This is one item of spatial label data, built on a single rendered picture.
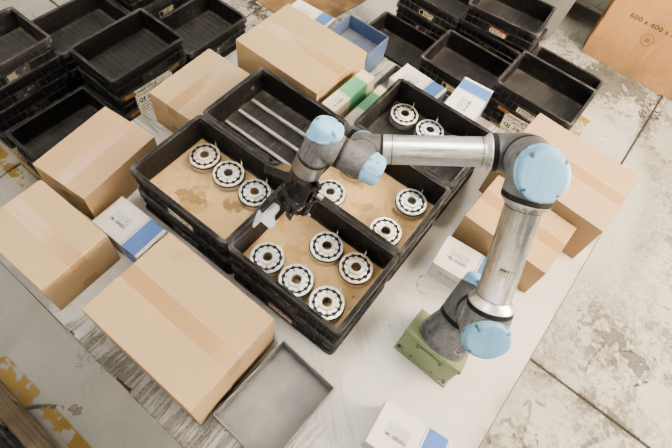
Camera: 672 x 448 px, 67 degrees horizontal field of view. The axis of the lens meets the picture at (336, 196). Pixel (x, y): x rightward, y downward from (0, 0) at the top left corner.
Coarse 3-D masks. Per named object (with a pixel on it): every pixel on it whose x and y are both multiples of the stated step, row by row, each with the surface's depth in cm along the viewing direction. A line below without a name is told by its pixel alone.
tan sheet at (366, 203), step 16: (336, 176) 171; (384, 176) 173; (352, 192) 168; (368, 192) 169; (384, 192) 169; (352, 208) 165; (368, 208) 165; (384, 208) 166; (368, 224) 162; (400, 224) 163; (416, 224) 164; (400, 240) 160
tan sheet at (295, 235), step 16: (288, 224) 159; (304, 224) 160; (256, 240) 155; (272, 240) 156; (288, 240) 156; (304, 240) 157; (288, 256) 153; (304, 256) 154; (320, 272) 152; (336, 272) 152; (352, 288) 150; (368, 288) 150; (352, 304) 147
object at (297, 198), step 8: (296, 176) 119; (288, 184) 126; (296, 184) 123; (304, 184) 120; (312, 184) 123; (320, 184) 121; (280, 192) 125; (288, 192) 124; (296, 192) 124; (304, 192) 121; (312, 192) 121; (280, 200) 127; (288, 200) 123; (296, 200) 123; (304, 200) 122; (312, 200) 127; (288, 208) 124; (296, 208) 122; (304, 208) 126; (288, 216) 125
